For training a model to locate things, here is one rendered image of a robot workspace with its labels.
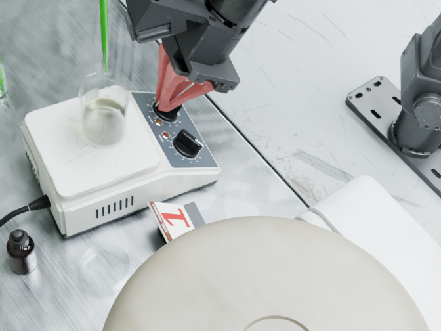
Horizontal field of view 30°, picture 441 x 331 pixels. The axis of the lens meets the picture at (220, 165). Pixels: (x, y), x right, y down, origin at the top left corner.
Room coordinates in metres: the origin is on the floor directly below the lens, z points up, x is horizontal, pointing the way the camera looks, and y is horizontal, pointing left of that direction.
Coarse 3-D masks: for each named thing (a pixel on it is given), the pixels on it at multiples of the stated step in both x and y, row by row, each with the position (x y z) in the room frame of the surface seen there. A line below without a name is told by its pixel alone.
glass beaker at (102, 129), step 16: (96, 80) 0.54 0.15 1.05; (112, 80) 0.54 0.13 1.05; (80, 96) 0.51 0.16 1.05; (96, 96) 0.54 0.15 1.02; (112, 96) 0.54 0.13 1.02; (128, 96) 0.52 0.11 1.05; (80, 112) 0.50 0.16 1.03; (96, 112) 0.49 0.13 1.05; (112, 112) 0.50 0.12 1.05; (96, 128) 0.49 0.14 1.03; (112, 128) 0.50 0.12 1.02; (96, 144) 0.49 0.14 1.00; (112, 144) 0.50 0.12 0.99
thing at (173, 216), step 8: (160, 208) 0.46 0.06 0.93; (168, 208) 0.47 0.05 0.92; (176, 208) 0.48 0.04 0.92; (168, 216) 0.46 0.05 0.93; (176, 216) 0.46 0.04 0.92; (184, 216) 0.47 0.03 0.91; (168, 224) 0.45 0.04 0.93; (176, 224) 0.45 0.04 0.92; (184, 224) 0.46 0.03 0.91; (176, 232) 0.44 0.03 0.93; (184, 232) 0.45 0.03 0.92
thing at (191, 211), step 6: (150, 204) 0.46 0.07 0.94; (168, 204) 0.48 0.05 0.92; (174, 204) 0.48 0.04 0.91; (186, 204) 0.49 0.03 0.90; (192, 204) 0.49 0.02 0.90; (186, 210) 0.48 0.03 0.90; (192, 210) 0.49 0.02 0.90; (198, 210) 0.49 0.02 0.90; (156, 216) 0.45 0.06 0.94; (186, 216) 0.48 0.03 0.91; (192, 216) 0.48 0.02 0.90; (198, 216) 0.48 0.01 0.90; (192, 222) 0.47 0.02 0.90; (198, 222) 0.47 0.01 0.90; (204, 222) 0.47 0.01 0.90; (162, 228) 0.43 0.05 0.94; (192, 228) 0.46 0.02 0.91; (162, 234) 0.45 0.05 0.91; (168, 240) 0.42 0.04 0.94
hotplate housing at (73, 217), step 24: (144, 120) 0.55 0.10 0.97; (24, 144) 0.51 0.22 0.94; (168, 168) 0.50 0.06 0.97; (192, 168) 0.51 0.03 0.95; (216, 168) 0.53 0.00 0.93; (48, 192) 0.45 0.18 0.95; (96, 192) 0.45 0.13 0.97; (120, 192) 0.45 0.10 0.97; (144, 192) 0.47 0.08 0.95; (168, 192) 0.49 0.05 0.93; (72, 216) 0.42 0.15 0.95; (96, 216) 0.44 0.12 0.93; (120, 216) 0.45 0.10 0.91
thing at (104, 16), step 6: (102, 0) 0.51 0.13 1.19; (102, 6) 0.51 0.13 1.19; (102, 12) 0.51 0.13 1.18; (102, 18) 0.51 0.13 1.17; (102, 24) 0.51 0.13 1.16; (102, 30) 0.51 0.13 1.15; (102, 36) 0.51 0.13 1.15; (108, 36) 0.52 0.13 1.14; (102, 42) 0.51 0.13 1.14; (108, 42) 0.52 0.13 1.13; (102, 48) 0.51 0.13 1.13
